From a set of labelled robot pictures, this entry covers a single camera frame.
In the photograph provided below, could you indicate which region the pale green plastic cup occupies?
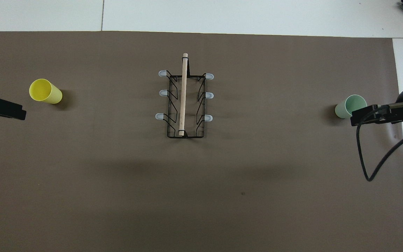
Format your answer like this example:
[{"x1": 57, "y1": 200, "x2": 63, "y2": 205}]
[{"x1": 334, "y1": 94, "x2": 367, "y2": 119}]

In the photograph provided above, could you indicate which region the yellow plastic cup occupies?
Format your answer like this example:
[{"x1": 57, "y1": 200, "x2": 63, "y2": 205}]
[{"x1": 29, "y1": 78, "x2": 63, "y2": 105}]

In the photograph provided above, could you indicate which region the brown table mat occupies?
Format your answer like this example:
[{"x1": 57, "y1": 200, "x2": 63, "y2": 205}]
[{"x1": 0, "y1": 31, "x2": 403, "y2": 252}]

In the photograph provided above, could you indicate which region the black wire cup rack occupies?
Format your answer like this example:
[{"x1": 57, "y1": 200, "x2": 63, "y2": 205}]
[{"x1": 155, "y1": 53, "x2": 214, "y2": 139}]

